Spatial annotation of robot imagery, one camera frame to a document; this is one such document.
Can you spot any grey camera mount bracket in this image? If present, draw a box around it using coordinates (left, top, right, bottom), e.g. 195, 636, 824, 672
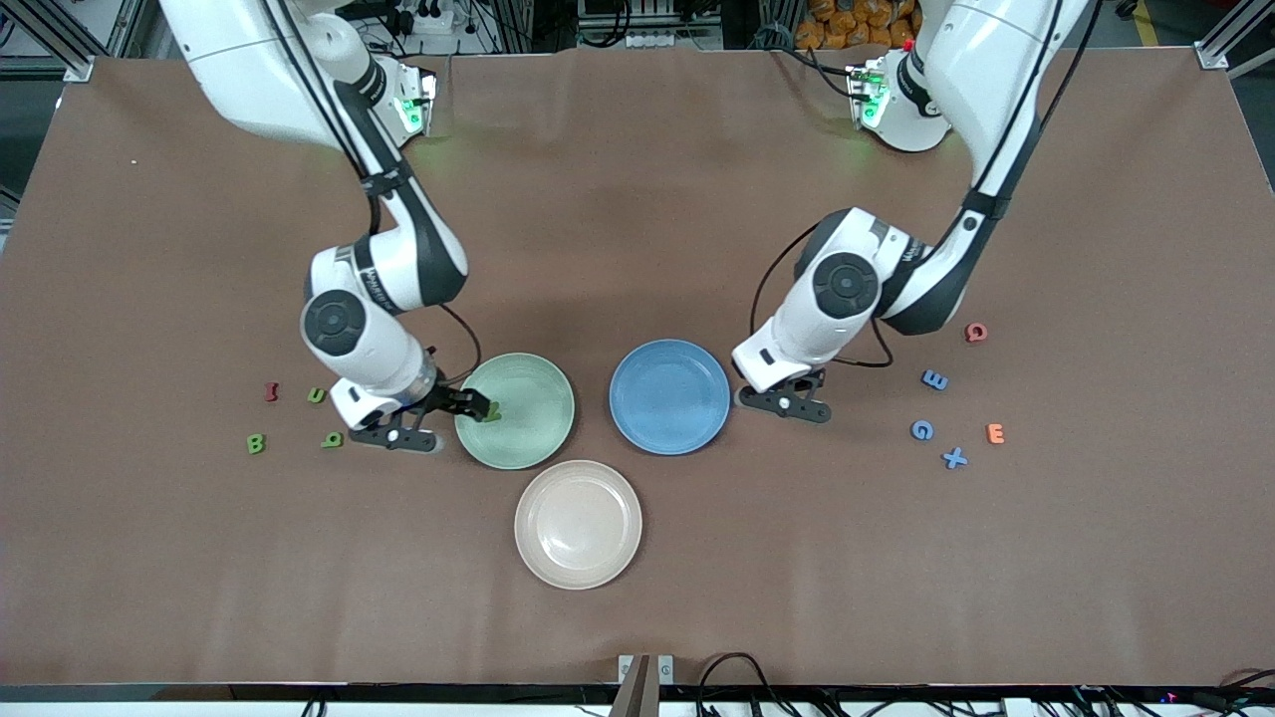
610, 653, 676, 717

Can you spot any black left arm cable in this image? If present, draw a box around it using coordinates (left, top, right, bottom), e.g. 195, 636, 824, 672
749, 0, 1102, 369

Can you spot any brown table cover sheet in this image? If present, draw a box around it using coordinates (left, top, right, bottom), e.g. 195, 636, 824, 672
0, 50, 1275, 688

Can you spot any pile of orange bags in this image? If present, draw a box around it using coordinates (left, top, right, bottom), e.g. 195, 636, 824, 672
797, 0, 917, 51

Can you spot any green plate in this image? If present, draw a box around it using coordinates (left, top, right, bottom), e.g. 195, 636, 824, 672
454, 353, 577, 470

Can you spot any blue plate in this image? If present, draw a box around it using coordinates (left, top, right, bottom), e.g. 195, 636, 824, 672
609, 339, 732, 457

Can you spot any white power strip with plugs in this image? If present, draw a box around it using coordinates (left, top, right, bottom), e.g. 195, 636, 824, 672
396, 0, 454, 36

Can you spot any beige plate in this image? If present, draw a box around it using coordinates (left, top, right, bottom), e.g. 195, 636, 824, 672
514, 459, 643, 591

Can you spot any black looped floor cable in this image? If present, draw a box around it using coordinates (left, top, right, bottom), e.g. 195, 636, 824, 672
695, 652, 798, 717

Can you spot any aluminium frame profile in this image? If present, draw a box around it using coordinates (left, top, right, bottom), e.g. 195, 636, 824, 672
1195, 0, 1275, 81
0, 0, 98, 83

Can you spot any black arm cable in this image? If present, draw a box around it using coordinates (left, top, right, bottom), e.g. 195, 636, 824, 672
749, 0, 1102, 369
261, 0, 483, 389

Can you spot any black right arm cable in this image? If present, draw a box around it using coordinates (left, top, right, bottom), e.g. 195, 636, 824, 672
261, 0, 483, 389

